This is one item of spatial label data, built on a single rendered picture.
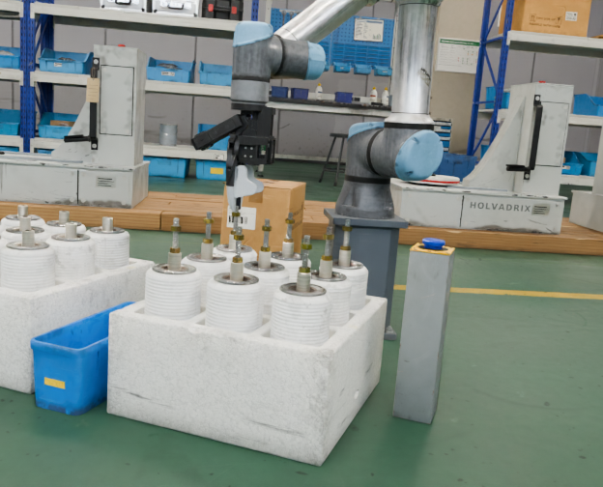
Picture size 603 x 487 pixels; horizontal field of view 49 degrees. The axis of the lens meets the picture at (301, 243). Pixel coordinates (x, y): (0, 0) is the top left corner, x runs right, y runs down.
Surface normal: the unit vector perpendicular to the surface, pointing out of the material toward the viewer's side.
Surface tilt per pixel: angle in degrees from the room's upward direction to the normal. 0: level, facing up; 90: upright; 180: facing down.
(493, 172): 90
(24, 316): 90
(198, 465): 0
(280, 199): 90
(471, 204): 90
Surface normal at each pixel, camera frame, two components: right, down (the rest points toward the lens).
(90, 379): 0.94, 0.16
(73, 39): 0.10, 0.18
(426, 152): 0.52, 0.32
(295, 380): -0.34, 0.14
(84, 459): 0.07, -0.98
